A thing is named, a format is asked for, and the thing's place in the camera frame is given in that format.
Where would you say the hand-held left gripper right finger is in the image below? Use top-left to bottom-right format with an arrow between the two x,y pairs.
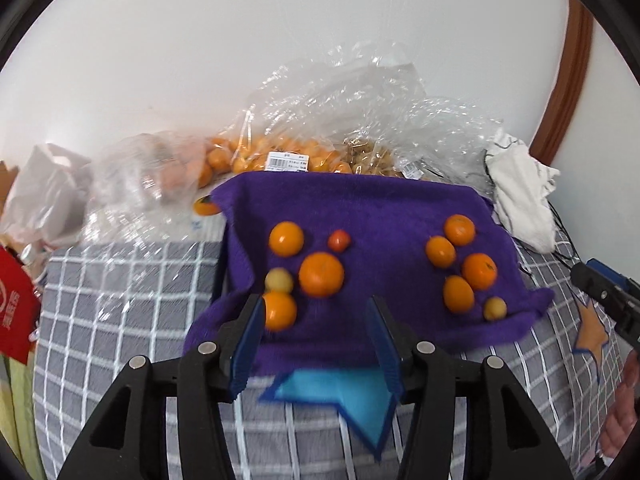
364,296 -> 573,480

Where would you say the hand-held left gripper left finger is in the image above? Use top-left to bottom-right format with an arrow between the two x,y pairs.
57,294 -> 266,480

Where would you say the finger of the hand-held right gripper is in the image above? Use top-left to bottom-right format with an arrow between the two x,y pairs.
571,264 -> 640,346
587,259 -> 640,306

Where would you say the orange mandarin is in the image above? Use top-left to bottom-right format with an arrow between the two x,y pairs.
443,275 -> 475,314
444,214 -> 476,247
262,292 -> 298,332
425,236 -> 457,268
461,253 -> 498,291
269,221 -> 305,258

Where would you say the large orange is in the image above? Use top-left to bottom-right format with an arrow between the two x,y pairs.
298,252 -> 345,297

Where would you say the person's right hand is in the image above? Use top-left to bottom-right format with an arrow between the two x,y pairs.
600,357 -> 640,458

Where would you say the purple towel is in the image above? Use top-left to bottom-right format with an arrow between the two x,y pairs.
182,171 -> 556,376

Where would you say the white cloth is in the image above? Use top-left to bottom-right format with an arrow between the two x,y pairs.
486,129 -> 562,253

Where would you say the grey checked blanket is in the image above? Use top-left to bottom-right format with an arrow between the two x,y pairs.
30,230 -> 640,480

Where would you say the pile of walnuts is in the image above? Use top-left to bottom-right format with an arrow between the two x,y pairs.
345,140 -> 401,178

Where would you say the pile of bagged mandarins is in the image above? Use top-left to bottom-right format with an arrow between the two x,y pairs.
205,135 -> 356,186

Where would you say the light green cloth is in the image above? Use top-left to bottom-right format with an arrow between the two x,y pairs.
0,355 -> 46,480

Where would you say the red bag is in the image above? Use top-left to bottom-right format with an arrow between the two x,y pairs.
0,247 -> 42,365

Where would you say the white plastic bag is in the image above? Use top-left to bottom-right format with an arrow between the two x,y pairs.
0,144 -> 93,251

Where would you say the brown cardboard piece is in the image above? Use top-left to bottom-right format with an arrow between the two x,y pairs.
0,160 -> 16,211

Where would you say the brown wooden door frame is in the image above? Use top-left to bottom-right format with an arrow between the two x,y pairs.
530,0 -> 595,166

